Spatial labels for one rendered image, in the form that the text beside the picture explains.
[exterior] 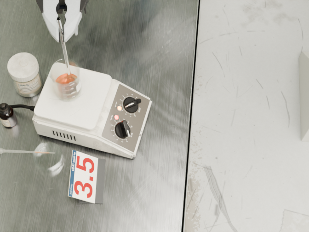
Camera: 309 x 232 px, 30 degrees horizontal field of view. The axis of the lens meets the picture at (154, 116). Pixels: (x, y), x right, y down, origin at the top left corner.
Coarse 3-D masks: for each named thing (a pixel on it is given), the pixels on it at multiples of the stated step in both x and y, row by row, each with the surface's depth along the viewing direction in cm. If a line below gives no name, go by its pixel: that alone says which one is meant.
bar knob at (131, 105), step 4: (124, 100) 111; (128, 100) 111; (132, 100) 112; (136, 100) 110; (140, 100) 111; (124, 104) 110; (128, 104) 109; (132, 104) 110; (136, 104) 111; (128, 108) 111; (132, 108) 111; (136, 108) 112; (132, 112) 111
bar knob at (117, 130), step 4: (124, 120) 108; (116, 124) 109; (120, 124) 108; (124, 124) 108; (116, 128) 108; (120, 128) 108; (124, 128) 107; (128, 128) 108; (116, 132) 108; (120, 132) 108; (124, 132) 108; (128, 132) 107; (120, 136) 108; (124, 136) 108; (128, 136) 107
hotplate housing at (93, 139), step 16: (112, 80) 111; (112, 96) 110; (144, 96) 114; (48, 128) 108; (64, 128) 107; (80, 128) 106; (96, 128) 107; (80, 144) 111; (96, 144) 109; (112, 144) 108
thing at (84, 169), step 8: (80, 160) 108; (88, 160) 109; (80, 168) 107; (88, 168) 109; (80, 176) 107; (88, 176) 108; (80, 184) 106; (88, 184) 107; (80, 192) 106; (88, 192) 107
